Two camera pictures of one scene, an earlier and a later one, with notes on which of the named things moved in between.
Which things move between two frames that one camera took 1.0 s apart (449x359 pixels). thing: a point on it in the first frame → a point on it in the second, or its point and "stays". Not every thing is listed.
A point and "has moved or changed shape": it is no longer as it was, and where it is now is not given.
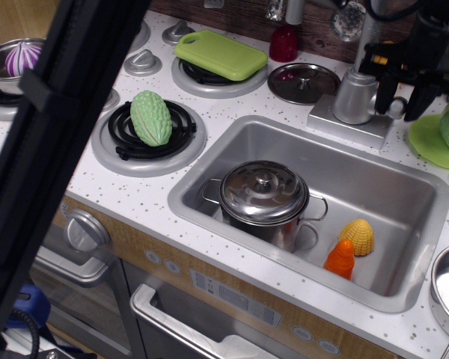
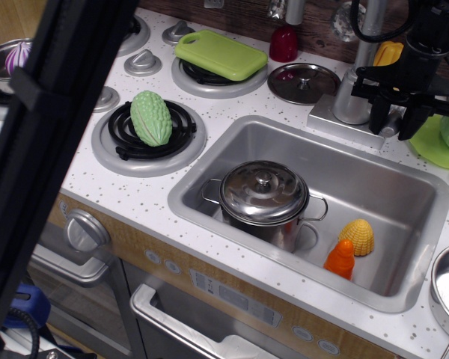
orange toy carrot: x=341 y=259 stays
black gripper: x=425 y=57 → x=435 y=26
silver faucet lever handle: x=397 y=108 has moved or changed shape
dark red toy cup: x=283 y=45 stays
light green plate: x=426 y=137 stays
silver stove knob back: x=171 y=34 stays
